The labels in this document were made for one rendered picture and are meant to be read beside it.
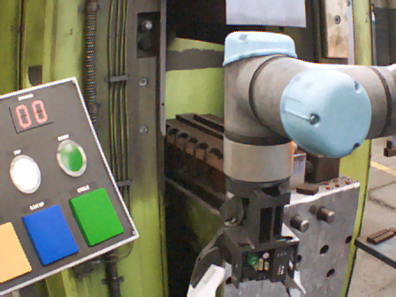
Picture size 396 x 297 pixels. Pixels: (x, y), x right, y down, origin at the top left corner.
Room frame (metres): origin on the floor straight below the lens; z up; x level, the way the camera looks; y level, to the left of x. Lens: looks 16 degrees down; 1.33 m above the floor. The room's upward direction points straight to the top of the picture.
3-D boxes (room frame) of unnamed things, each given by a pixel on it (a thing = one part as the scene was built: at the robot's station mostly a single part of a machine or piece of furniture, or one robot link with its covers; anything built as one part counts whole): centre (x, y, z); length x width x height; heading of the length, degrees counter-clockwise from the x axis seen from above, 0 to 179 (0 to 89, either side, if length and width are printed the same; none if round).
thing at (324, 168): (1.22, -0.27, 0.95); 0.12 x 0.08 x 0.06; 28
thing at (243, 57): (0.57, -0.07, 1.23); 0.09 x 0.08 x 0.11; 22
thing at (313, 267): (1.30, -0.09, 0.69); 0.56 x 0.38 x 0.45; 28
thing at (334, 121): (0.48, -0.12, 1.23); 0.11 x 0.11 x 0.08; 22
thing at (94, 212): (0.75, 0.15, 1.01); 0.07 x 0.05 x 0.07; 143
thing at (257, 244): (0.56, -0.07, 1.07); 0.09 x 0.08 x 0.12; 14
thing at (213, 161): (1.27, -0.04, 0.96); 0.42 x 0.20 x 0.09; 28
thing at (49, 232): (0.67, 0.21, 1.01); 0.07 x 0.05 x 0.07; 143
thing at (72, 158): (0.78, 0.19, 1.09); 0.05 x 0.03 x 0.04; 118
